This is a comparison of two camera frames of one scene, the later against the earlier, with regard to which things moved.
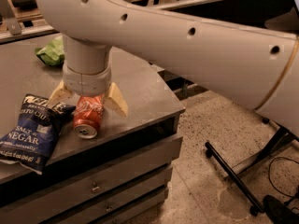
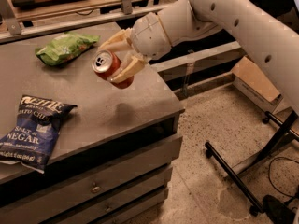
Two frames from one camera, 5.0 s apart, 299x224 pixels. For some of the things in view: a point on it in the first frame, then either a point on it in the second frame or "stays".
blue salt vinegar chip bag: (31, 139) stays
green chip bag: (53, 53) stays
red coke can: (88, 115) -> (103, 64)
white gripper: (86, 83) -> (149, 36)
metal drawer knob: (95, 189) stays
